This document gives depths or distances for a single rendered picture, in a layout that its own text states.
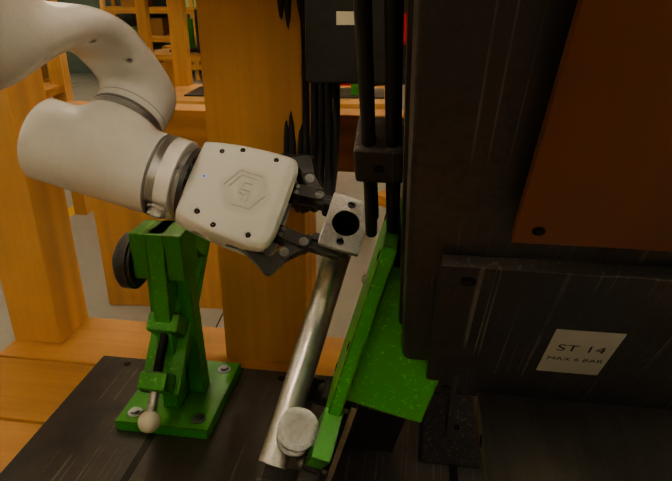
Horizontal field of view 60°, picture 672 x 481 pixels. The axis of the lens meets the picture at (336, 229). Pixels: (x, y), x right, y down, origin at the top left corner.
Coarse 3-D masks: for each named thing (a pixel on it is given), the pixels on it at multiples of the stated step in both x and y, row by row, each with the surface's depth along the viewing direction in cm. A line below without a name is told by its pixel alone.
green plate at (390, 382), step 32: (384, 224) 51; (384, 256) 44; (384, 288) 45; (352, 320) 56; (384, 320) 48; (352, 352) 48; (384, 352) 49; (352, 384) 50; (384, 384) 50; (416, 384) 50; (416, 416) 51
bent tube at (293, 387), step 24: (336, 216) 57; (360, 216) 56; (336, 240) 56; (360, 240) 55; (336, 264) 63; (336, 288) 66; (312, 312) 66; (312, 336) 65; (312, 360) 64; (288, 384) 63; (288, 408) 61; (264, 456) 59; (288, 456) 60
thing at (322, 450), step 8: (328, 408) 51; (320, 416) 55; (328, 416) 50; (336, 416) 50; (320, 424) 50; (328, 424) 50; (336, 424) 50; (320, 432) 50; (328, 432) 50; (336, 432) 50; (320, 440) 50; (328, 440) 50; (312, 448) 51; (320, 448) 49; (328, 448) 49; (312, 456) 49; (320, 456) 49; (328, 456) 49; (312, 464) 55; (320, 464) 52
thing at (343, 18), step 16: (304, 0) 64; (320, 0) 63; (336, 0) 63; (352, 0) 63; (320, 16) 64; (336, 16) 63; (352, 16) 63; (320, 32) 64; (336, 32) 64; (352, 32) 64; (320, 48) 65; (336, 48) 65; (352, 48) 65; (320, 64) 66; (336, 64) 66; (352, 64) 65; (384, 64) 65; (320, 80) 66; (336, 80) 66; (352, 80) 66; (384, 80) 65
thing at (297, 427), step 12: (300, 408) 53; (288, 420) 52; (300, 420) 52; (312, 420) 52; (288, 432) 52; (300, 432) 52; (312, 432) 52; (288, 444) 51; (300, 444) 52; (312, 444) 52
